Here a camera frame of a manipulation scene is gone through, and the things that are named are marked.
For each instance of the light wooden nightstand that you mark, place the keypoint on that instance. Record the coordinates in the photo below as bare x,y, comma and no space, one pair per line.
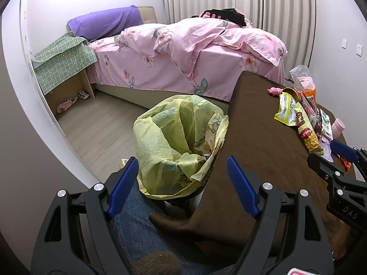
86,83

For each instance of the clear plastic wrapper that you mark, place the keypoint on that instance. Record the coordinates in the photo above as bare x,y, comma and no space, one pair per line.
325,147

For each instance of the pink floral duvet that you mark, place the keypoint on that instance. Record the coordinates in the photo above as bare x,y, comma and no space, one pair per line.
200,37

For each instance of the pink cylindrical cup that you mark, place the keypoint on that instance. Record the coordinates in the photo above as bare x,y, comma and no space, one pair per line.
338,126

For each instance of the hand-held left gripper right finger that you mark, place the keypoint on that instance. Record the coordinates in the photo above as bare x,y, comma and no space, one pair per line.
243,189

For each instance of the pink slipper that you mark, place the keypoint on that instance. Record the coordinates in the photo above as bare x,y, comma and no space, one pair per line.
61,108
71,101

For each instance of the black and pink garment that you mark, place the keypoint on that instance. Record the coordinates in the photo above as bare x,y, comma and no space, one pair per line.
229,15

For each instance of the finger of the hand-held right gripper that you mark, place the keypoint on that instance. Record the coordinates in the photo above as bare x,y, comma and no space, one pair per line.
344,150
321,166

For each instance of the purple pillow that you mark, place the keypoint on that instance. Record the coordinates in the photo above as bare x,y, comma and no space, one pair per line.
106,23

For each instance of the yellow trash bag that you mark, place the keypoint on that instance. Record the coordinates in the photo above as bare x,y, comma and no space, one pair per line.
160,137

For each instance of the pink toy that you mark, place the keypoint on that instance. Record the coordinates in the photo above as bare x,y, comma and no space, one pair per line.
273,90

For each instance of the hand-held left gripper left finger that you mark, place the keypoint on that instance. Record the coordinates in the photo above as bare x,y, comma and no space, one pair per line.
123,189

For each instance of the white sneaker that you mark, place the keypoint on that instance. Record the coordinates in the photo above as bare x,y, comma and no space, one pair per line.
83,94

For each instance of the red orange wrapper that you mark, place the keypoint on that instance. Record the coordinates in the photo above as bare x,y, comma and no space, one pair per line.
346,164

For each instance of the bed with pink duvet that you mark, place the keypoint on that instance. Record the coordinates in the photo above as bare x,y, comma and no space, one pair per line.
137,96

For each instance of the green checked cloth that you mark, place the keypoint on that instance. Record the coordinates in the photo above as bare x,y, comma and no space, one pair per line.
60,60

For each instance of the green white snack packet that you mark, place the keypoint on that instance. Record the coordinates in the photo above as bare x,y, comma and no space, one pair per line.
285,110

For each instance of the yellow red snack packet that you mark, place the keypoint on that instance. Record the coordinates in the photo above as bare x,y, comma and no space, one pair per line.
308,136

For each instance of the person's leg in jeans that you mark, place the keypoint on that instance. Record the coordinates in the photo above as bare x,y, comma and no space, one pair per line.
137,229

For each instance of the orange snack packet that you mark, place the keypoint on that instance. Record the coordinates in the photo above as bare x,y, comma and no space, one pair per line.
309,91

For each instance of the striped white curtain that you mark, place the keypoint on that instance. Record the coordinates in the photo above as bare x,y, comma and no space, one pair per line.
258,0

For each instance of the clear plastic bag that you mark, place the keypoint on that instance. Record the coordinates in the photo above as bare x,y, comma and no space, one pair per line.
299,73

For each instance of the pink floral bed sheet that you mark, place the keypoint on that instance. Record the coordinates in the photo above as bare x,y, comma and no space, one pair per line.
160,71

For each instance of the pink snack packet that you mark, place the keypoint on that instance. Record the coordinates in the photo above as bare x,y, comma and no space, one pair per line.
311,111

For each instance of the dark trash bin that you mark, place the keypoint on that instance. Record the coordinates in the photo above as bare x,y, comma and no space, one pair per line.
179,204

